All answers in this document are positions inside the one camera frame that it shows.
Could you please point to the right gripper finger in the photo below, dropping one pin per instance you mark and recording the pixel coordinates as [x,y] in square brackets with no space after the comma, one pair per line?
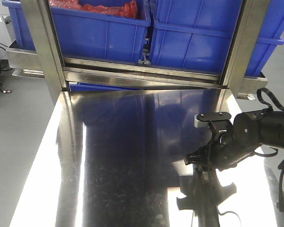
[199,157]

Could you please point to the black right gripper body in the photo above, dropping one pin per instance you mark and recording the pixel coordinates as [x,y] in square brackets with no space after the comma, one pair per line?
[241,138]

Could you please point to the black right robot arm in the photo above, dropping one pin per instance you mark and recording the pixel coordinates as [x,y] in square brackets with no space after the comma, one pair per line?
[271,129]

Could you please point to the right blue plastic crate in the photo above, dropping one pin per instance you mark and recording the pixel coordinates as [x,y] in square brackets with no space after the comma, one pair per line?
[196,34]

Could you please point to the blue plastic crate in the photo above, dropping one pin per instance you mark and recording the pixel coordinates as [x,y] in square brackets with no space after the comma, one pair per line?
[196,34]
[94,35]

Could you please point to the red plastic bag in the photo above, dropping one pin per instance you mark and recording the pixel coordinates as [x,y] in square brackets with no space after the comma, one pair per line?
[129,9]

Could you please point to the left blue plastic crate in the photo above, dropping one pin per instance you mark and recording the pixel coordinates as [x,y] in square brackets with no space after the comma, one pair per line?
[94,35]

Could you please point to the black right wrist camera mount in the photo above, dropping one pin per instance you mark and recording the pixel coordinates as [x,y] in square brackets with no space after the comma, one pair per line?
[202,119]

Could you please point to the stainless steel rack frame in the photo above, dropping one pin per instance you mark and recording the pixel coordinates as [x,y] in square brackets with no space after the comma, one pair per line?
[59,71]

